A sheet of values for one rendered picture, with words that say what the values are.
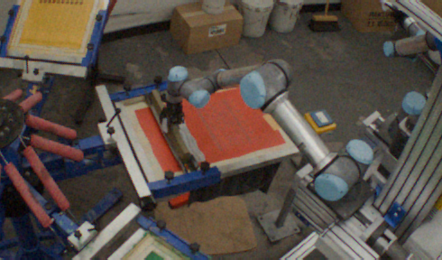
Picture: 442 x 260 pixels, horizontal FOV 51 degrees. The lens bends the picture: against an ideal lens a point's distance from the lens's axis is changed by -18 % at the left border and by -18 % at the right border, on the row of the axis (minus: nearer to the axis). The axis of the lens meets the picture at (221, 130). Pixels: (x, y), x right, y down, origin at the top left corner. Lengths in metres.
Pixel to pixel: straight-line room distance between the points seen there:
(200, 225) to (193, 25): 1.69
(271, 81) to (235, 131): 0.77
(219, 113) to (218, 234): 0.95
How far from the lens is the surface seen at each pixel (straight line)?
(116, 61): 4.39
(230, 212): 3.44
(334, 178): 1.80
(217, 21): 4.42
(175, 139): 2.36
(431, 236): 2.18
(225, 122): 2.61
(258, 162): 2.43
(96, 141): 2.35
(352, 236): 2.07
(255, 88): 1.82
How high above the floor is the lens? 2.78
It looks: 45 degrees down
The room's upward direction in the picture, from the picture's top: 12 degrees clockwise
